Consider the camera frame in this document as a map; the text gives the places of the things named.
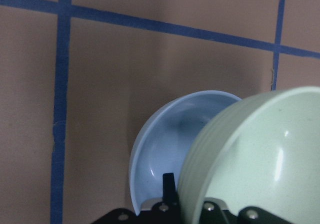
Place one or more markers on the blue bowl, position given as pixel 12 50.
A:
pixel 165 139

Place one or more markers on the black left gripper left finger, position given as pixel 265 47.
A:
pixel 169 193

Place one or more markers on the green bowl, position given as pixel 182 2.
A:
pixel 262 151

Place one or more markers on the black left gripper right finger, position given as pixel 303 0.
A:
pixel 216 211

